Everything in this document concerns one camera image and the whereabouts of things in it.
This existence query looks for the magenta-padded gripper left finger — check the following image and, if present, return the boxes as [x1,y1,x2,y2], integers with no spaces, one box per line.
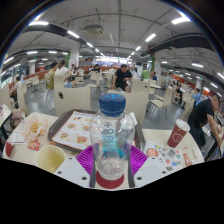
[53,145,98,190]

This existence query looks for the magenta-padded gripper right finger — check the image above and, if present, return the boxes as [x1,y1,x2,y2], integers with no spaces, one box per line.
[127,145,173,189]

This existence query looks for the clear water bottle blue cap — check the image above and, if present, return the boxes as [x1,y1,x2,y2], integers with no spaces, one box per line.
[89,93,136,183]

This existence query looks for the colourful printed leaflet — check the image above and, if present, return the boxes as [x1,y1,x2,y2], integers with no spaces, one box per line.
[143,140,184,172]

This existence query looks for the cream paper cup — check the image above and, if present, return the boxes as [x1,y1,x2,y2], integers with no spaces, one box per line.
[36,144,67,174]

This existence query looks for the red sauce packet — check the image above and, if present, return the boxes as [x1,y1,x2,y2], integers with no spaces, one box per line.
[182,152,193,167]
[27,140,42,152]

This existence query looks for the printed paper tray liner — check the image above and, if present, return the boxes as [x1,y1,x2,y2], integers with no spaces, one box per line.
[50,110,98,151]

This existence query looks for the red paper cup white lid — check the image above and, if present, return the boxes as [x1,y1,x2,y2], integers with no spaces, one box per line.
[167,118,191,149]

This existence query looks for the dark brown food tray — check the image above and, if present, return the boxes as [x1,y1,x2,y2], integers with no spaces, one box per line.
[47,108,146,153]

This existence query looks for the clear plastic bag of fries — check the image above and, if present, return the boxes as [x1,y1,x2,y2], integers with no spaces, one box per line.
[22,114,49,143]

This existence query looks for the beige chair with round hole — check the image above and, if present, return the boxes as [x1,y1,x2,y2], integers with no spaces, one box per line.
[106,89,150,127]
[53,75,92,117]

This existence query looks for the group of beige chairs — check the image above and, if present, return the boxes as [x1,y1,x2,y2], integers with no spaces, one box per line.
[0,68,196,118]

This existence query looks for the pink bag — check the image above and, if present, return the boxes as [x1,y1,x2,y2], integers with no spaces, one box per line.
[11,108,23,129]

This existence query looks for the beige neighbouring table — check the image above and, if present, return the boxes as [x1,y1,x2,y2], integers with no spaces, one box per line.
[0,103,13,128]

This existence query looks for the ceiling air conditioner unit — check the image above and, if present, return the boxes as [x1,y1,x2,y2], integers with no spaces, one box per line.
[83,24,104,36]

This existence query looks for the ceiling strip lights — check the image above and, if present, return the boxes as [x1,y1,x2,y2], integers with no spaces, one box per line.
[0,16,224,89]

